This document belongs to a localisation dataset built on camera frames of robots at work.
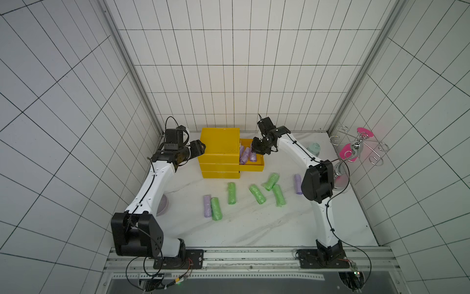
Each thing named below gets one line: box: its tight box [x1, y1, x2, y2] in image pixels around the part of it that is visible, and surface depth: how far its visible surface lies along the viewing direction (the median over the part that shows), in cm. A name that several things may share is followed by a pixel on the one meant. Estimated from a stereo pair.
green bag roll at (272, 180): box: [260, 172, 280, 192], surface depth 97 cm
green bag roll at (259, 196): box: [249, 183, 267, 205], surface depth 92 cm
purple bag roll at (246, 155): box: [242, 147, 251, 165], surface depth 96 cm
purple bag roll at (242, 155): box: [239, 145, 245, 165], surface depth 99 cm
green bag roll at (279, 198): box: [272, 184, 287, 208], surface depth 91 cm
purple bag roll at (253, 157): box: [249, 151, 258, 163], surface depth 94 cm
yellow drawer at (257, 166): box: [239, 138, 265, 173], surface depth 93 cm
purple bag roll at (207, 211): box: [203, 194, 212, 218], surface depth 87 cm
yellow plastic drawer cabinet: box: [197, 127, 241, 179], surface depth 87 cm
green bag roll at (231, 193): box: [227, 181, 237, 206], surface depth 91 cm
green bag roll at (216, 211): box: [210, 197, 223, 222], surface depth 87 cm
